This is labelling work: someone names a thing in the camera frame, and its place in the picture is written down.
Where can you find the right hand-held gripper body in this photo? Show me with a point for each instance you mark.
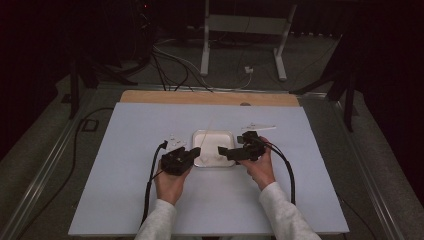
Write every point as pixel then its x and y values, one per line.
pixel 250 148

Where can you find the black tripod stand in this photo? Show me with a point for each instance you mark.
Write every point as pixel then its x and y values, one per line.
pixel 336 83
pixel 90 83

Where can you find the grey metal stand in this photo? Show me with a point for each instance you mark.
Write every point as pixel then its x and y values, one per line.
pixel 245 25

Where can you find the pale grey table mat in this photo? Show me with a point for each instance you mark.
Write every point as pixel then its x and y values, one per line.
pixel 213 196

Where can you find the white marshmallow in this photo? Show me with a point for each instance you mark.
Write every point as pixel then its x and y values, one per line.
pixel 206 161

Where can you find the dark device with red light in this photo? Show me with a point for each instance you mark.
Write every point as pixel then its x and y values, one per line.
pixel 145 20

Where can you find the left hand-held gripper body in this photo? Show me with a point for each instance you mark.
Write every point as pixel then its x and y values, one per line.
pixel 176 160

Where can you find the white rectangular tray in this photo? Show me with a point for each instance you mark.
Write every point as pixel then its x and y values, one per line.
pixel 213 143

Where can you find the person's left hand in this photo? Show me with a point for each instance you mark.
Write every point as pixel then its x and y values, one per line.
pixel 170 186

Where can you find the person's right hand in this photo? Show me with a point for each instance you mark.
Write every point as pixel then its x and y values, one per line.
pixel 260 171

